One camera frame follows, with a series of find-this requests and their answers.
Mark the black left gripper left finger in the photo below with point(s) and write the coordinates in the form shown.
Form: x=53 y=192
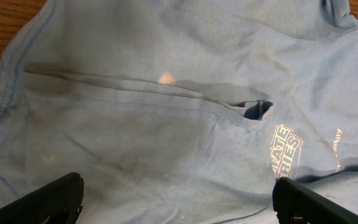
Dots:
x=59 y=202

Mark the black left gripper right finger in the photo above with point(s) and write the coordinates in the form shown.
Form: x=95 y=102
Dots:
x=295 y=203

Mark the light blue printed t-shirt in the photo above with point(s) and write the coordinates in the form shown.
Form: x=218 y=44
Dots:
x=182 y=111

